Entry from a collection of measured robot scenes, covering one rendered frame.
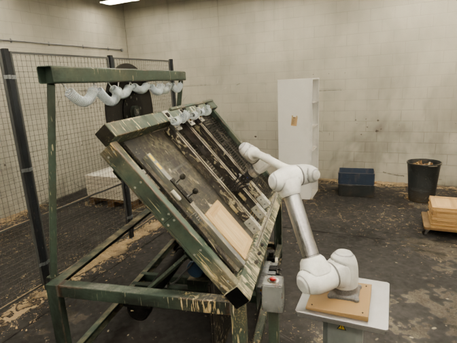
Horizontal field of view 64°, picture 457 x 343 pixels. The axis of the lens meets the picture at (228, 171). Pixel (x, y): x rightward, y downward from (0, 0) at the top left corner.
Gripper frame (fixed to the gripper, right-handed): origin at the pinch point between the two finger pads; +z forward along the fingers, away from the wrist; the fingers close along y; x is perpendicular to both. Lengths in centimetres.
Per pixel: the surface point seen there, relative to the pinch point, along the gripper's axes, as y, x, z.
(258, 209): -29.6, -23.8, 3.5
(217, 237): -13, 62, 5
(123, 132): 73, 77, -2
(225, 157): 23, -52, 4
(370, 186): -176, -370, -51
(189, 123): 65, -22, -2
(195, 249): -6, 86, 8
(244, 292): -44, 86, 3
